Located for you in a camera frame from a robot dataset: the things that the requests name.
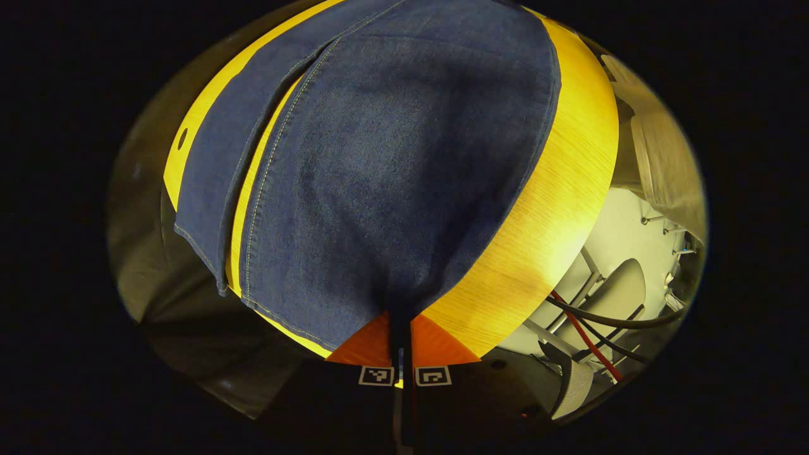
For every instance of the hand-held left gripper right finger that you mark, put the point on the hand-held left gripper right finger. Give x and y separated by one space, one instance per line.
468 398

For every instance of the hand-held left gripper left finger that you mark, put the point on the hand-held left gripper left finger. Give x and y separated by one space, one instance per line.
341 398

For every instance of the blue denim jeans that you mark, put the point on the blue denim jeans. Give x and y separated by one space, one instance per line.
392 177

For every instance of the black backdrop cloth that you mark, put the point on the black backdrop cloth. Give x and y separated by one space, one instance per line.
189 328

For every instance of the grey chair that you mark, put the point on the grey chair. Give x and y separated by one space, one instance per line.
613 291

